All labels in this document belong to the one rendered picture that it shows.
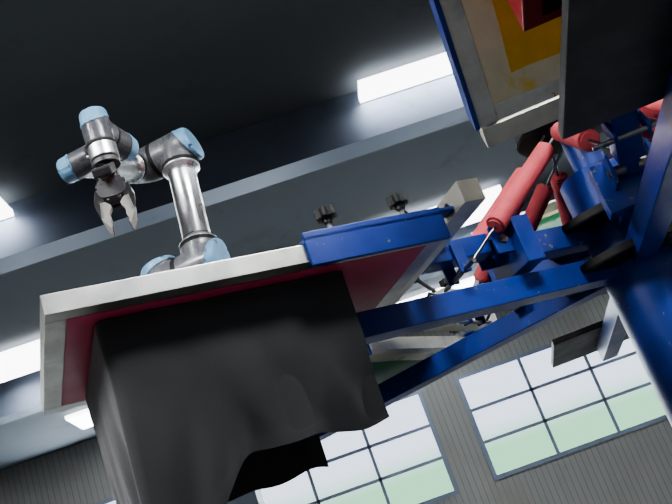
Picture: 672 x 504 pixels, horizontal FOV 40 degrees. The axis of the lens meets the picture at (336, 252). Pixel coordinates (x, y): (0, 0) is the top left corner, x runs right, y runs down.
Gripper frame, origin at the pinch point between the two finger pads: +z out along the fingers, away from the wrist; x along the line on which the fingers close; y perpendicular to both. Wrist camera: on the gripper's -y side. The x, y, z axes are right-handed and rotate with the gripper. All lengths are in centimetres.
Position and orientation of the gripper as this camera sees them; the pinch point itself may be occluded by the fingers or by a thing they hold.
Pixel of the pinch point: (122, 226)
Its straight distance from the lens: 230.9
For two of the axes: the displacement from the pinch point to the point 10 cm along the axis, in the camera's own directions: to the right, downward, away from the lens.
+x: -9.5, 3.2, -0.7
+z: 3.2, 8.8, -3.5
